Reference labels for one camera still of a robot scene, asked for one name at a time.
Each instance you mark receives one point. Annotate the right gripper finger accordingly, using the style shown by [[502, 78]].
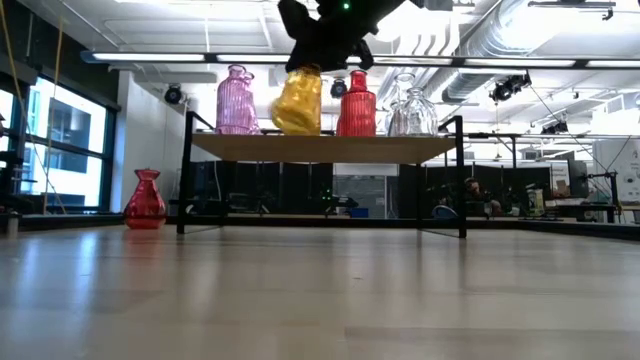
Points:
[[320, 59], [366, 55]]

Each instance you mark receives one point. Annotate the yellow glass vase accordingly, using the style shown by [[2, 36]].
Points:
[[299, 102]]

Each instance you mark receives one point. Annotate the red ribbed glass vase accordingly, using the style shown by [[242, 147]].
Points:
[[356, 107]]

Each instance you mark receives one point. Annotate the clear tall glass vase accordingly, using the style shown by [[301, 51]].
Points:
[[394, 117]]

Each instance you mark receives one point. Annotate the clear bell glass vase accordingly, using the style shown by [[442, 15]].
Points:
[[420, 115]]

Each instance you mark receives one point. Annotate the pink ribbed glass vase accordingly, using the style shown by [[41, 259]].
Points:
[[232, 105]]

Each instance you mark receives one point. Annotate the background black robot arm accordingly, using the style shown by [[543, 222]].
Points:
[[342, 202]]

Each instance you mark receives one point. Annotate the black ceiling spotlight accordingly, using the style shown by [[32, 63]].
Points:
[[555, 127], [507, 89]]

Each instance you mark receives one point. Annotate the small blue box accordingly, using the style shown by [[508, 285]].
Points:
[[359, 212]]

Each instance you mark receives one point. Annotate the long ceiling light fixture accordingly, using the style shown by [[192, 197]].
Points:
[[150, 56]]

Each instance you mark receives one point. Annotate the person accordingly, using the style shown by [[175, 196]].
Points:
[[472, 189]]

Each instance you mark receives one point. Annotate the blue round object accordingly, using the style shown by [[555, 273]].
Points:
[[444, 212]]

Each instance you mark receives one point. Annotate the green and white canister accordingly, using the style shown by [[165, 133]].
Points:
[[536, 200]]

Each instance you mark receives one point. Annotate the red faceted glass vase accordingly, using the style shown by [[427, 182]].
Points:
[[145, 202]]

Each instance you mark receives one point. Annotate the black background monitor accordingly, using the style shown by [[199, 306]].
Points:
[[577, 177]]

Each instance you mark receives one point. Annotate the background work table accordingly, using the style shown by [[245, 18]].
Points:
[[580, 207]]

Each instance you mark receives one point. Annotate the large window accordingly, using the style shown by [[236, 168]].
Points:
[[65, 130]]

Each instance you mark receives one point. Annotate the white poster board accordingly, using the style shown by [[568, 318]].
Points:
[[620, 170]]

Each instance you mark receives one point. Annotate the black equipment rack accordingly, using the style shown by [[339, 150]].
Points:
[[10, 185]]

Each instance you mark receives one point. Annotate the round black ceiling camera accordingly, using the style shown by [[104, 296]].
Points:
[[338, 88], [173, 94]]

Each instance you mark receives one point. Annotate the wooden shelf black frame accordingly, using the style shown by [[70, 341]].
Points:
[[320, 149]]

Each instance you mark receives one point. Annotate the black partition wall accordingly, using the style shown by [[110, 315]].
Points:
[[300, 182]]

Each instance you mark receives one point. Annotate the silver ventilation duct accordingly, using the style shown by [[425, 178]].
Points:
[[500, 45]]

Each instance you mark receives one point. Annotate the black ceiling rail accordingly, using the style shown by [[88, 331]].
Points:
[[570, 4]]

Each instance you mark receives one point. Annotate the short white post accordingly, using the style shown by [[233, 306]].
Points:
[[12, 226]]

